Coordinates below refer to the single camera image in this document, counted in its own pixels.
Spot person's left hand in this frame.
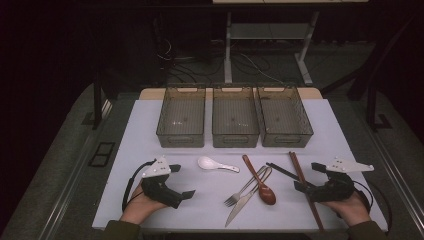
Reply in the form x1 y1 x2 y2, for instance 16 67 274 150
119 182 168 225

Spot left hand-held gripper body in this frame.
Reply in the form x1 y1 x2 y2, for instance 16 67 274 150
141 156 184 210

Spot black metal stand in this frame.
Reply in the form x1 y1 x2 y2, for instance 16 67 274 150
91 68 118 131
321 16 418 133

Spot metal table knife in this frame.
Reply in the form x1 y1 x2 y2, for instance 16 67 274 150
224 166 273 228

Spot person's right hand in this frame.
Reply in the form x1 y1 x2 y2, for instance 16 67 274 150
321 191 372 228

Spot white metal desk frame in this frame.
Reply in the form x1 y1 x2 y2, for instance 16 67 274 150
212 0 369 86

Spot metal floor rail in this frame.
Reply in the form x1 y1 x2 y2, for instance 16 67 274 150
39 99 113 240
363 126 424 231

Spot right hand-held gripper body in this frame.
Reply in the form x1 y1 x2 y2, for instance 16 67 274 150
304 157 375 203

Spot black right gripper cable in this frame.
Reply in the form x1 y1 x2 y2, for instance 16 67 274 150
353 179 394 234

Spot black floor cables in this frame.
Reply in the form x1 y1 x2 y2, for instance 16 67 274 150
159 36 231 85

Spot white ceramic spoon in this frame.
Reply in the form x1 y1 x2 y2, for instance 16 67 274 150
197 156 241 174

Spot brown wooden spoon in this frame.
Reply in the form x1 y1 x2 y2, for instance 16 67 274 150
241 154 277 206

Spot white floor cable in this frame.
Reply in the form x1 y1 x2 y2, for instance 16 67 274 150
239 52 286 85

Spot grey translucent plastic bin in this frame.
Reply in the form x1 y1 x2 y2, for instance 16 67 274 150
256 84 314 148
155 84 207 149
211 84 260 149

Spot metal fork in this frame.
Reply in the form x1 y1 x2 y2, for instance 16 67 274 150
223 165 269 208

